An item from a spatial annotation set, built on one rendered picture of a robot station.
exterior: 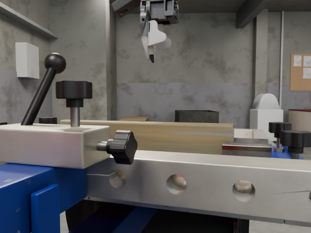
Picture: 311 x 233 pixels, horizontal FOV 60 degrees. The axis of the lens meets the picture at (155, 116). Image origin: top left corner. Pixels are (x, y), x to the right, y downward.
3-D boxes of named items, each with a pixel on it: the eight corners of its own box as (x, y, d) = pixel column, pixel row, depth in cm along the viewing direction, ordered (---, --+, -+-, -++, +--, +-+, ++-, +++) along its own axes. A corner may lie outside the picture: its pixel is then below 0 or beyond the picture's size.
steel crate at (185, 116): (210, 139, 748) (211, 110, 743) (219, 147, 628) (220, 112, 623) (174, 139, 752) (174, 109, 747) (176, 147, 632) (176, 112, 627)
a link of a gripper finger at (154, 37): (164, 54, 62) (166, 16, 63) (139, 55, 63) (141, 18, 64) (166, 59, 65) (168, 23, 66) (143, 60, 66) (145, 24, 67)
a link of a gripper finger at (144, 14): (145, 33, 62) (147, -3, 63) (139, 33, 62) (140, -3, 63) (150, 41, 66) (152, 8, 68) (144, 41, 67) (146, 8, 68)
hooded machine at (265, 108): (275, 140, 741) (276, 93, 733) (284, 143, 682) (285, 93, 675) (248, 140, 744) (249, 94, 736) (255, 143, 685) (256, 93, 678)
